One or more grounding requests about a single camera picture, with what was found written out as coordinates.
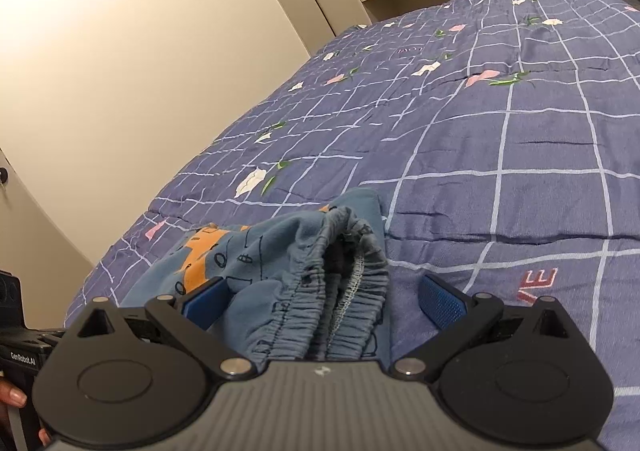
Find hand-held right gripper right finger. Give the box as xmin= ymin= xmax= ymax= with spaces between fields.
xmin=390 ymin=275 xmax=581 ymax=382

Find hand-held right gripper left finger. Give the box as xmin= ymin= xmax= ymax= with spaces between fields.
xmin=67 ymin=276 xmax=258 ymax=382

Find blue printed pants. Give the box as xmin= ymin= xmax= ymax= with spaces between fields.
xmin=120 ymin=187 xmax=392 ymax=365

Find person's left hand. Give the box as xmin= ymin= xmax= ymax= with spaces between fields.
xmin=0 ymin=378 xmax=28 ymax=408

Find blue checked floral blanket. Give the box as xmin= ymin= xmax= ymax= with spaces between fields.
xmin=66 ymin=0 xmax=640 ymax=451

